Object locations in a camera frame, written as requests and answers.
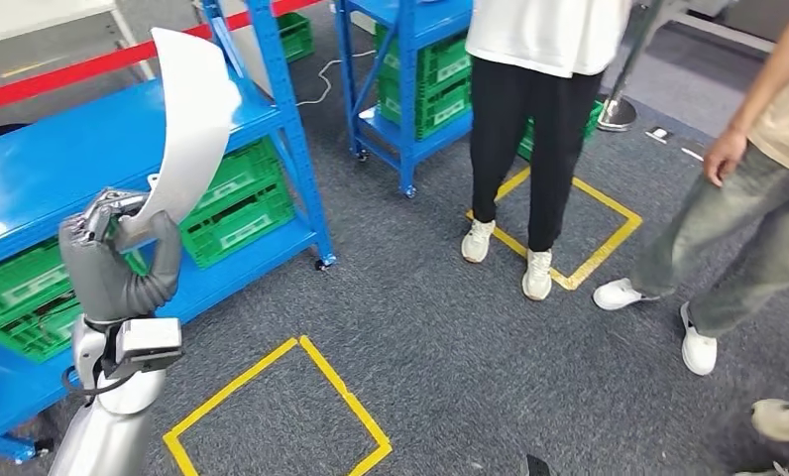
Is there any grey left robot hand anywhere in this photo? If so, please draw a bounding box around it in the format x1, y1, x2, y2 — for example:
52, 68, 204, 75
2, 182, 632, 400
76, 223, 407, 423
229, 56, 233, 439
57, 188, 184, 324

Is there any white curved plastic part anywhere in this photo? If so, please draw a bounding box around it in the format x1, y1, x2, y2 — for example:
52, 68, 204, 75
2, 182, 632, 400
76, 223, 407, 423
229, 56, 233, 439
115, 27, 244, 254

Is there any blue metal shelf rack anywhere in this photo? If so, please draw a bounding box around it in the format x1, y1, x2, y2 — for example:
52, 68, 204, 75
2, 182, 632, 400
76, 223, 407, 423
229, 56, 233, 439
333, 0, 476, 199
0, 0, 338, 464

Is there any red barrier belt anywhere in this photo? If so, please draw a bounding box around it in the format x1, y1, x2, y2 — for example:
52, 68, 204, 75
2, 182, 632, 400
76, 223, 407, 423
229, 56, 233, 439
0, 0, 323, 116

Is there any white table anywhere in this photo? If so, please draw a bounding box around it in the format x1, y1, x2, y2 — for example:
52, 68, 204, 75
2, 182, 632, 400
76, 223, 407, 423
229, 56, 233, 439
0, 0, 158, 81

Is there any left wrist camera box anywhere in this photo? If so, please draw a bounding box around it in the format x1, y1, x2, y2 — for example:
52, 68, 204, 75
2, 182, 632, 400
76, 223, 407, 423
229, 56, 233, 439
102, 316, 184, 381

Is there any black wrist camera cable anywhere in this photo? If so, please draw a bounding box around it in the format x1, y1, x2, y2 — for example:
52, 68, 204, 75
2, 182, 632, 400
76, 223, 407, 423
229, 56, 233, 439
60, 364, 148, 398

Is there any white floor cable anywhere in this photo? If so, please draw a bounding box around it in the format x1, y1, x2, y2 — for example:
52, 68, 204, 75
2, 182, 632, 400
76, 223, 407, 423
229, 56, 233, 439
295, 49, 378, 108

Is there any chrome stanchion post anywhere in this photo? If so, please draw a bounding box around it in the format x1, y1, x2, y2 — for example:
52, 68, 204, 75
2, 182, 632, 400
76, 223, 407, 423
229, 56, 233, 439
596, 0, 666, 134

